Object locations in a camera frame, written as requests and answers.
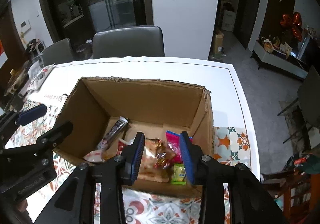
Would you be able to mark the clear plastic snack packet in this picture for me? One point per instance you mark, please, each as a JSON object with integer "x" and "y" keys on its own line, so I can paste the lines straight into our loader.
{"x": 150, "y": 164}

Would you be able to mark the patterned tablecloth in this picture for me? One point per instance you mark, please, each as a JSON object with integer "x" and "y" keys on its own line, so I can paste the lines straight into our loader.
{"x": 150, "y": 209}

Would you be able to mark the brown cardboard box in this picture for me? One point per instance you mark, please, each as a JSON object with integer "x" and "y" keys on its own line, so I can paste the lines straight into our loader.
{"x": 140, "y": 104}

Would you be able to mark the black white printed bag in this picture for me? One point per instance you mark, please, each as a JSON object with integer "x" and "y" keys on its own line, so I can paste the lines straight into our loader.
{"x": 40, "y": 78}

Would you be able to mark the yellow green candy packet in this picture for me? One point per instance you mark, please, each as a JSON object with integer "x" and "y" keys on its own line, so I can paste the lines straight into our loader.
{"x": 178, "y": 174}

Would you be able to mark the woven basket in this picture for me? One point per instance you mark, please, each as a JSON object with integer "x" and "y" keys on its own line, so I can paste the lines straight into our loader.
{"x": 268, "y": 48}

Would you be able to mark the small white rack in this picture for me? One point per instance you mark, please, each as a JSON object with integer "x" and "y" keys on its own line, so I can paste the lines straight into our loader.
{"x": 35, "y": 46}

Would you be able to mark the red foil candy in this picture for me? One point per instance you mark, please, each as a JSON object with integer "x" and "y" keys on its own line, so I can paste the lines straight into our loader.
{"x": 162, "y": 159}

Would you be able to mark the white red snack packet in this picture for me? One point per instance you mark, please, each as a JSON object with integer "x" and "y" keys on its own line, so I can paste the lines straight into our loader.
{"x": 97, "y": 155}

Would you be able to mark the tall cardboard box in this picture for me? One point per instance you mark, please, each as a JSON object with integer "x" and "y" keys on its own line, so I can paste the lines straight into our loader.
{"x": 217, "y": 43}

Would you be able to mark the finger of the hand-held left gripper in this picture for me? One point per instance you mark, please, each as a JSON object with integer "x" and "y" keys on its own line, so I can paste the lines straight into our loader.
{"x": 57, "y": 132}
{"x": 32, "y": 114}

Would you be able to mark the white carton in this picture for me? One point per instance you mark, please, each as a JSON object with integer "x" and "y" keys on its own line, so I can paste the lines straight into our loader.
{"x": 228, "y": 20}

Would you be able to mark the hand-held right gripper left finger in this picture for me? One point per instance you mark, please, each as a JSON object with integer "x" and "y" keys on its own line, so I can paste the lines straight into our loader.
{"x": 138, "y": 157}

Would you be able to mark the white low cabinet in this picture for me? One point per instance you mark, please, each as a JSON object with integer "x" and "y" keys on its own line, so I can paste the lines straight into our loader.
{"x": 277, "y": 60}

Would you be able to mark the red wooden chair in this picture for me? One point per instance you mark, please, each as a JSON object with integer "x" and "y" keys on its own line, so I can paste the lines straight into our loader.
{"x": 302, "y": 194}

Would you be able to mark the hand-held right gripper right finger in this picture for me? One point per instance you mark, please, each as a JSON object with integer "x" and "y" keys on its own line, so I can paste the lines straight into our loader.
{"x": 186, "y": 160}

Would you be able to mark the dark green cloth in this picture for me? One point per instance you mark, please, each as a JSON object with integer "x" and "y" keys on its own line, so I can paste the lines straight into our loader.
{"x": 308, "y": 162}

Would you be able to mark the pink snack packet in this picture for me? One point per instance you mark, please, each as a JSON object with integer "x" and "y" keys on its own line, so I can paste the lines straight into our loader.
{"x": 173, "y": 146}

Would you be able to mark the dark chair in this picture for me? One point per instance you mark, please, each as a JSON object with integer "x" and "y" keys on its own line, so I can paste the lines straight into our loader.
{"x": 308, "y": 104}

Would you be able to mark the red heart balloons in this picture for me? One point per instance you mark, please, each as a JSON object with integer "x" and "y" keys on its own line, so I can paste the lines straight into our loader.
{"x": 292, "y": 24}

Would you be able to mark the wide grey dining chair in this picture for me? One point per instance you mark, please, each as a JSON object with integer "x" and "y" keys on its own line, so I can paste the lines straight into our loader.
{"x": 127, "y": 41}

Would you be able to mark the small grey dining chair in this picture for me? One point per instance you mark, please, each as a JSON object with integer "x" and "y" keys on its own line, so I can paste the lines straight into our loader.
{"x": 58, "y": 51}

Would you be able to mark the black snack bar packet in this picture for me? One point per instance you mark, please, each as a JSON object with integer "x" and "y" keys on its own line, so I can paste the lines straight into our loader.
{"x": 114, "y": 131}

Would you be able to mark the person's left hand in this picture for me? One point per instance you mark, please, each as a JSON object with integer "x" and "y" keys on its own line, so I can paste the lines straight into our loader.
{"x": 22, "y": 205}

